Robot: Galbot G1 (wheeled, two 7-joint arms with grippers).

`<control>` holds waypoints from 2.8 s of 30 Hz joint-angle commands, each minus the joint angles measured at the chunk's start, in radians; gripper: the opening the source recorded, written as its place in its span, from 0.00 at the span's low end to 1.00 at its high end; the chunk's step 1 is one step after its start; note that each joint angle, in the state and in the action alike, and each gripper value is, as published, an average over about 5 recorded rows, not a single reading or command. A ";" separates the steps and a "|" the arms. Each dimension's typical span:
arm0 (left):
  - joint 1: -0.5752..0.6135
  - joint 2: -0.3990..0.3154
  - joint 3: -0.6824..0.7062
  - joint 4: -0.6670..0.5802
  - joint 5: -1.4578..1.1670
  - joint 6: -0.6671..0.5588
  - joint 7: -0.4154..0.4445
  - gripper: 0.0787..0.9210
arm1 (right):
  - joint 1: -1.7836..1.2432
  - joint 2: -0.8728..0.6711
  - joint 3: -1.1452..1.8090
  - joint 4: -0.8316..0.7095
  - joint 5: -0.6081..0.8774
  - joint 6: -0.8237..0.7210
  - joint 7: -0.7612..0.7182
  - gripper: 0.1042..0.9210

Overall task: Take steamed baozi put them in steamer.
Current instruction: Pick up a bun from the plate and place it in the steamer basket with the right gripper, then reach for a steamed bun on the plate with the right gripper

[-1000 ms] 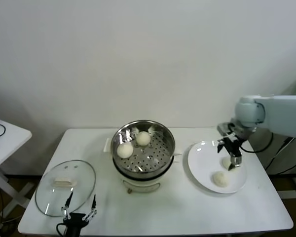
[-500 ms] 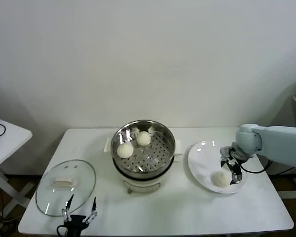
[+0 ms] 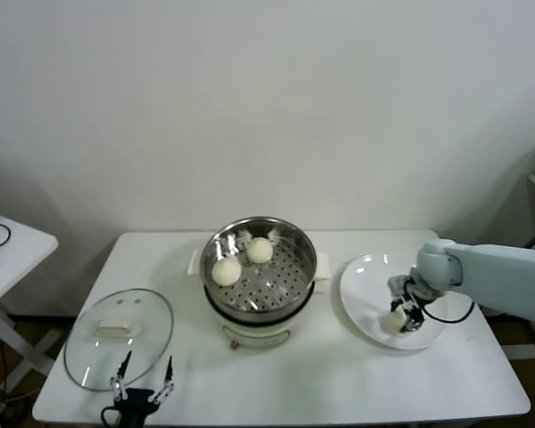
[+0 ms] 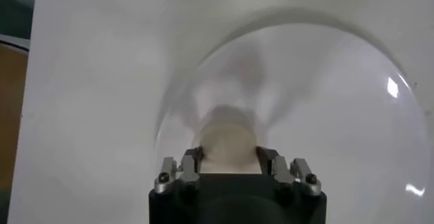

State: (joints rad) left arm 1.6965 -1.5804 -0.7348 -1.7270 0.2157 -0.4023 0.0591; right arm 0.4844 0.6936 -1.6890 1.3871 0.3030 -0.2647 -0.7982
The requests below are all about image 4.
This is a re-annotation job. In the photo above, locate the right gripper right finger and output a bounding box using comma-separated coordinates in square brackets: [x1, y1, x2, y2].
[256, 145, 323, 196]

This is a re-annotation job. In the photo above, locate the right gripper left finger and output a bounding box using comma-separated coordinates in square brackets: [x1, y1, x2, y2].
[154, 145, 205, 195]

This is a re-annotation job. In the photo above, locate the white steamed baozi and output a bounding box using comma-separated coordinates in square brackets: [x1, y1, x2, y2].
[198, 105, 264, 175]

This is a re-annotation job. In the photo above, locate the white round plate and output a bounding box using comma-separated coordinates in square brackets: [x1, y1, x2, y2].
[154, 21, 432, 224]

